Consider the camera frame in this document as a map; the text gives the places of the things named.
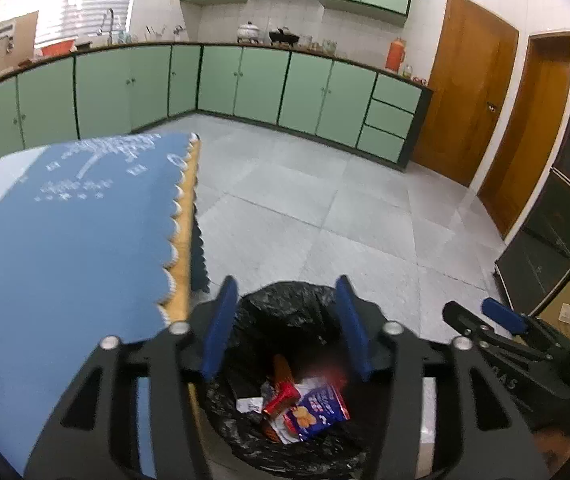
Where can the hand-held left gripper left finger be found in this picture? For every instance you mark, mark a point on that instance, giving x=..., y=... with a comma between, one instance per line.
x=220, y=327

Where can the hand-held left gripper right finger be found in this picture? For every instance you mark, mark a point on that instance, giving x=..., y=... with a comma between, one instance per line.
x=352, y=327

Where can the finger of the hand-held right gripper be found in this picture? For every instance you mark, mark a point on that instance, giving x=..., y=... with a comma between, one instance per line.
x=467, y=325
x=507, y=317

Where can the trash bin with black bag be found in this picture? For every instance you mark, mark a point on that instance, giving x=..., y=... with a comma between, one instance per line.
x=285, y=310

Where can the small printed wrapper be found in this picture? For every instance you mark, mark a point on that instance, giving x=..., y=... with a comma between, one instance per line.
x=249, y=404

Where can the blue snack packet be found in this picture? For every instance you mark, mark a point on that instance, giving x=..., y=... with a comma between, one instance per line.
x=317, y=410

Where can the red snack packet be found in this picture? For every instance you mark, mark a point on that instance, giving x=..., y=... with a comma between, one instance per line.
x=281, y=400

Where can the flat brown cardboard box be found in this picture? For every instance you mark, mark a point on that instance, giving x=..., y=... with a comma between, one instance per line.
x=562, y=290

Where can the wooden table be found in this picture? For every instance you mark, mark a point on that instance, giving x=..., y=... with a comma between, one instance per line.
x=183, y=260

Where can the black glass cabinet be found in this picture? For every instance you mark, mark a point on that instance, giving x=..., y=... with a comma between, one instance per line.
x=560, y=200

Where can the blue tablecloth white tree print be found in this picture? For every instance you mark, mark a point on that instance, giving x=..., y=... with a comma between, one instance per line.
x=75, y=240

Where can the wooden door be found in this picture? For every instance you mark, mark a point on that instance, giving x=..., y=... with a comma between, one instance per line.
x=530, y=135
x=465, y=85

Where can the green base cabinets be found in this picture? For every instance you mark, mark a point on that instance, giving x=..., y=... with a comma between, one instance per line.
x=260, y=85

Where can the red thermos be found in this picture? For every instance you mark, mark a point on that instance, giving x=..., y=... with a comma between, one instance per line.
x=395, y=55

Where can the group of glass jars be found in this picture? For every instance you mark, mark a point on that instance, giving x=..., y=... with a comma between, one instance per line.
x=322, y=47

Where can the white pot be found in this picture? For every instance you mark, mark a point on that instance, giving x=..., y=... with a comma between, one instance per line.
x=248, y=32

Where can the black wok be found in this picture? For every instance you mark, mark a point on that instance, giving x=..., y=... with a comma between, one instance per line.
x=284, y=37

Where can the red basin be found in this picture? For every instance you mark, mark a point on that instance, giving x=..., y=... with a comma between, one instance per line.
x=57, y=48

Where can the chrome faucet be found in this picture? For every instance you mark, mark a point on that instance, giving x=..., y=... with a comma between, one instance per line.
x=110, y=22

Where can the white window blind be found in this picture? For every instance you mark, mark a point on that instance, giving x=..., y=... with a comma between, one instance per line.
x=85, y=0

